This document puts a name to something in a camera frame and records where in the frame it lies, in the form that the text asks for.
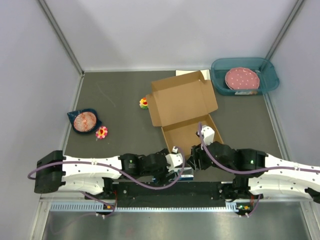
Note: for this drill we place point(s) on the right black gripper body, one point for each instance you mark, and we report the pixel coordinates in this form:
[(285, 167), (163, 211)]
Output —
[(205, 161)]

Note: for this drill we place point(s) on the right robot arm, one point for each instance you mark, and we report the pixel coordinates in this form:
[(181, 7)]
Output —
[(258, 172)]

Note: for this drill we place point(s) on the aluminium frame rail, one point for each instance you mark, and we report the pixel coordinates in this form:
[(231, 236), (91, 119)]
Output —
[(287, 197)]

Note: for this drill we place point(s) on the teal plastic bin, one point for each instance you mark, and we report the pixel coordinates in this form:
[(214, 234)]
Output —
[(265, 70)]

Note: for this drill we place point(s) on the brown cardboard box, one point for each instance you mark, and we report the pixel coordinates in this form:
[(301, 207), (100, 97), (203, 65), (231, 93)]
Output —
[(178, 104)]

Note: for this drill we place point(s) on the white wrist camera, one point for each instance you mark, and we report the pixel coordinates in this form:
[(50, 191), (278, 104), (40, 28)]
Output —
[(174, 159), (208, 134)]

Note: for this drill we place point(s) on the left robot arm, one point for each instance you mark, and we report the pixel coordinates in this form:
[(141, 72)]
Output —
[(59, 172)]

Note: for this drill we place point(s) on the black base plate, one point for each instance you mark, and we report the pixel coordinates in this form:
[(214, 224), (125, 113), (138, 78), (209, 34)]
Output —
[(181, 194)]

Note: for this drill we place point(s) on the blue toothpaste box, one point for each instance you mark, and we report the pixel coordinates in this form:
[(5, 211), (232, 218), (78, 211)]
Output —
[(187, 174)]

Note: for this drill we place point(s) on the pink dotted plate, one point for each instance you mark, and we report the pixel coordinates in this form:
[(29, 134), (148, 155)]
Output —
[(241, 78)]

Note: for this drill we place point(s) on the grey slotted cable duct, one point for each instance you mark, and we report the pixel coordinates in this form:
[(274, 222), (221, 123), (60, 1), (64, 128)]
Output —
[(99, 207)]

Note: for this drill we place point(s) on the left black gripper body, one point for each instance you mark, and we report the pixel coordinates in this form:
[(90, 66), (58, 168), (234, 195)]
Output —
[(160, 175)]

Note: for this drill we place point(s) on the pink flower plush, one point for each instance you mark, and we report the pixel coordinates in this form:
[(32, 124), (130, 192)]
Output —
[(101, 133)]

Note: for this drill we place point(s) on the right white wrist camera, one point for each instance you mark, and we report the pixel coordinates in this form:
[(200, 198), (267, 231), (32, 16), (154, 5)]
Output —
[(208, 134)]

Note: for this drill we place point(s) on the blue bowl red inside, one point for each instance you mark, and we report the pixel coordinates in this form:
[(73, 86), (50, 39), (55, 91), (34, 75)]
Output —
[(84, 121)]

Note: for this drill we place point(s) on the rainbow flower plush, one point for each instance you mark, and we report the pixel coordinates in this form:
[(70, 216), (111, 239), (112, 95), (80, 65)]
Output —
[(143, 103)]

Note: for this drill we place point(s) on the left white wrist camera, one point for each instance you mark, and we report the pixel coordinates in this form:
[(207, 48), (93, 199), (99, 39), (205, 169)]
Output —
[(174, 159)]

